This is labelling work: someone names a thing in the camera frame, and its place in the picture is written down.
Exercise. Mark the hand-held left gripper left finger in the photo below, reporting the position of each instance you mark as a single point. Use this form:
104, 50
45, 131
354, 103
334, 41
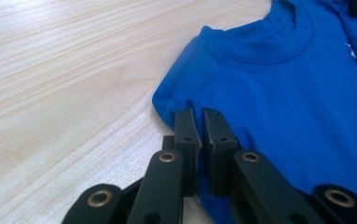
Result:
187, 146

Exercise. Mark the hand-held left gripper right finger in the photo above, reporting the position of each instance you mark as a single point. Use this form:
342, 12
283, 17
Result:
221, 155

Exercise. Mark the blue t-shirt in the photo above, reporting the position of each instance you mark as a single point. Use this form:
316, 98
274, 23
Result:
291, 109

